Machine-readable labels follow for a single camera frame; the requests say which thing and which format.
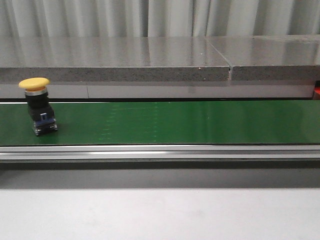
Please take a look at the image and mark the grey stone slab left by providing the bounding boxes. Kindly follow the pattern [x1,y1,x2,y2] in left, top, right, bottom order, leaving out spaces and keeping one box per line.
[0,36,230,84]

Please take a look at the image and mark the grey stone slab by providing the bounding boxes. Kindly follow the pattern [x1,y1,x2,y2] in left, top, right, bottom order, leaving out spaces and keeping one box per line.
[206,35,320,82]
[0,36,230,84]

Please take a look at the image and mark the green conveyor belt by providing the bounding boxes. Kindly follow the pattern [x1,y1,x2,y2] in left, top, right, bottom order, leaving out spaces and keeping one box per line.
[0,100,320,146]

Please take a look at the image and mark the grey stone slab right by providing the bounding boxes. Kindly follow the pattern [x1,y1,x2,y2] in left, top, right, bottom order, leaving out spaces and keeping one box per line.
[206,35,320,82]

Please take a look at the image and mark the red plastic tray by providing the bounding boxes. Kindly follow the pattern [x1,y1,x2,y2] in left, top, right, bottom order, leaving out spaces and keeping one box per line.
[312,80,320,100]

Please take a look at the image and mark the grey pleated curtain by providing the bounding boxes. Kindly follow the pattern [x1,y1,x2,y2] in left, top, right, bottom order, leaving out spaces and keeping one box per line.
[0,0,320,37]

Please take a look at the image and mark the aluminium conveyor side rail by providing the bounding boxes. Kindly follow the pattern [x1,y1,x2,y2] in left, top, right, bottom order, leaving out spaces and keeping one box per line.
[0,144,320,164]

